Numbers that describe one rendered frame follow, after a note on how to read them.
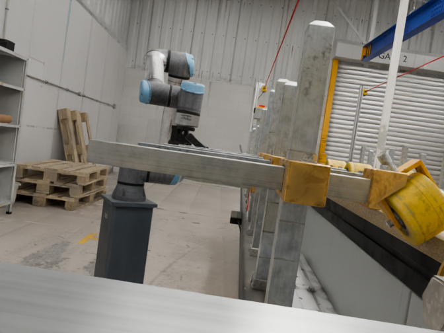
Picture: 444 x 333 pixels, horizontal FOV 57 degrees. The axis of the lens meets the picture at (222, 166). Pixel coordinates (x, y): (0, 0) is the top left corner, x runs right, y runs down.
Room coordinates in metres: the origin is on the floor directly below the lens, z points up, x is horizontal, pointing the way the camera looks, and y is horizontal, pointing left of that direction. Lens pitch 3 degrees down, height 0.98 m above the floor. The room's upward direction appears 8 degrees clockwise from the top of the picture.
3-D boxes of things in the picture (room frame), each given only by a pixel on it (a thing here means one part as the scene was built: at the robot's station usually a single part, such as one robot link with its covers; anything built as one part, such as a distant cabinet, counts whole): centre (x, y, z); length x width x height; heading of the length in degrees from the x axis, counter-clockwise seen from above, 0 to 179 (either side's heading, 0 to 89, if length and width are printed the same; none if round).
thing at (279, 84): (1.07, -0.13, 0.93); 0.03 x 0.03 x 0.48; 88
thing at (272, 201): (0.82, -0.12, 0.88); 0.03 x 0.03 x 0.48; 88
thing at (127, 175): (2.28, 0.49, 0.79); 0.17 x 0.15 x 0.18; 103
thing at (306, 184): (0.54, -0.11, 0.95); 0.13 x 0.06 x 0.05; 178
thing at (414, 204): (0.52, -0.25, 0.93); 0.09 x 0.08 x 0.09; 88
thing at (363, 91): (4.33, -1.37, 1.25); 0.15 x 0.08 x 1.10; 178
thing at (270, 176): (0.53, -0.01, 0.95); 0.36 x 0.03 x 0.03; 88
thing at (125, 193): (2.28, 0.50, 0.65); 0.19 x 0.19 x 0.10
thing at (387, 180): (0.52, -0.24, 0.95); 0.10 x 0.04 x 0.10; 88
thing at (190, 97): (1.54, 0.15, 1.14); 0.10 x 0.09 x 0.12; 13
